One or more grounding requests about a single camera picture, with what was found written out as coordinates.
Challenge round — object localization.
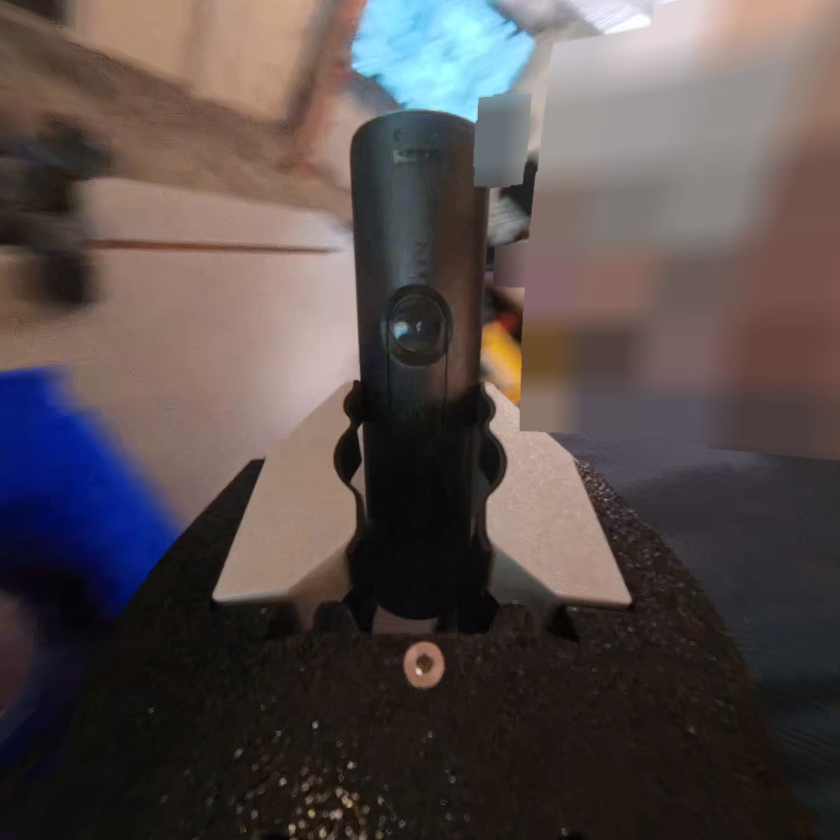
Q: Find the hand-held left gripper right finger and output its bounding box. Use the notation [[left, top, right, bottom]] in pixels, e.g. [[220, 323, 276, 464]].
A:
[[481, 382, 633, 630]]

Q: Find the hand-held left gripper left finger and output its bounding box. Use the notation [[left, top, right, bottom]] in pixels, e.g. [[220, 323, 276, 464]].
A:
[[213, 382, 365, 630]]

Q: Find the blue storage bin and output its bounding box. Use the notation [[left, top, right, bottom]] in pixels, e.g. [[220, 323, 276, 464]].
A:
[[0, 367, 181, 775]]

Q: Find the black cylindrical webcam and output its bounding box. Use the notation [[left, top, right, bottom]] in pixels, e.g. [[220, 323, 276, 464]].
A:
[[350, 110, 490, 621]]

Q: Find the yellow bin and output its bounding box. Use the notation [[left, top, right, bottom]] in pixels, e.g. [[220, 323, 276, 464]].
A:
[[482, 322, 522, 396]]

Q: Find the large window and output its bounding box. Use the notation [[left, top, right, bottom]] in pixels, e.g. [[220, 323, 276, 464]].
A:
[[351, 0, 536, 112]]

